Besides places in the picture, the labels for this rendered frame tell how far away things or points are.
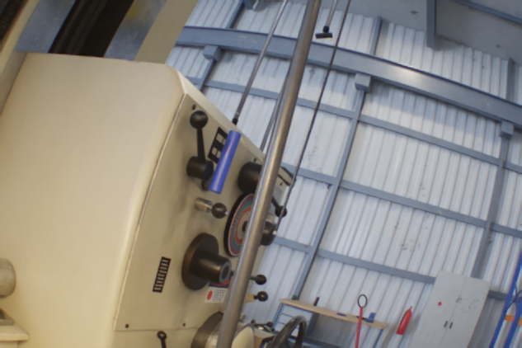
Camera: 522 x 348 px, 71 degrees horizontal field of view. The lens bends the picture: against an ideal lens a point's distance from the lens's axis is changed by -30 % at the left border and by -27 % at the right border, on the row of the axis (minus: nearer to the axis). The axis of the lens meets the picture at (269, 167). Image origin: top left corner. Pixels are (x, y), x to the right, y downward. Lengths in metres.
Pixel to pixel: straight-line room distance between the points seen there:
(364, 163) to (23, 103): 8.16
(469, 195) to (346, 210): 2.61
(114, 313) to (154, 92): 0.44
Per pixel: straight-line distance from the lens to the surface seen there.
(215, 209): 0.99
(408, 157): 8.99
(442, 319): 8.10
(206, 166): 0.93
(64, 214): 0.98
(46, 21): 1.38
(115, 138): 0.92
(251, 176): 1.16
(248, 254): 0.57
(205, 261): 1.06
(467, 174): 8.97
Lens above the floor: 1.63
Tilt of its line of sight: 9 degrees up
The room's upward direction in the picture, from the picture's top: 19 degrees clockwise
